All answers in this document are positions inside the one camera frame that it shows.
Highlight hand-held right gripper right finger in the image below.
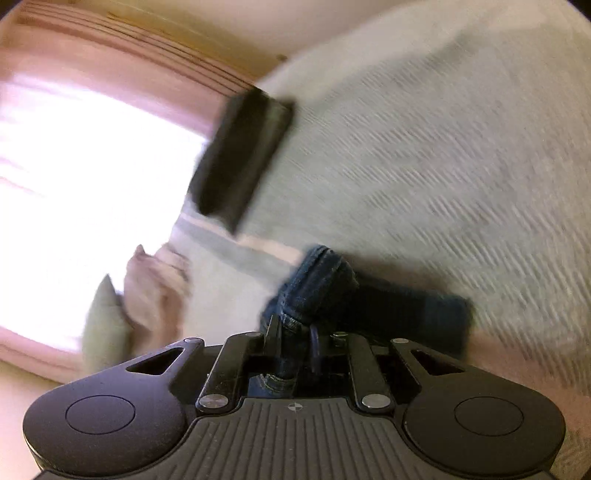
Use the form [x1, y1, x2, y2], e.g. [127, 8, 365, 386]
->
[308, 323, 482, 412]

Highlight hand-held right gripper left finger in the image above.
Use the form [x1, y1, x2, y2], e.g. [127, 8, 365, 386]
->
[105, 316, 282, 415]

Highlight blue denim jeans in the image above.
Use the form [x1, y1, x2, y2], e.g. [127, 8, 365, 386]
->
[247, 244, 474, 400]

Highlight black garment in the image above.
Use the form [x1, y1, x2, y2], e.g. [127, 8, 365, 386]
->
[187, 87, 297, 234]

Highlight grey-green checked pillow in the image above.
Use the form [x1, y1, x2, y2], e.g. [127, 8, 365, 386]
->
[81, 273, 139, 377]

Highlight pink striped bed blanket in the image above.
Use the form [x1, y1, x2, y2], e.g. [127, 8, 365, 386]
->
[168, 0, 591, 435]

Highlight pink curtain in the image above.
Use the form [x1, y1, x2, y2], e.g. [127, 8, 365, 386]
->
[0, 9, 264, 384]

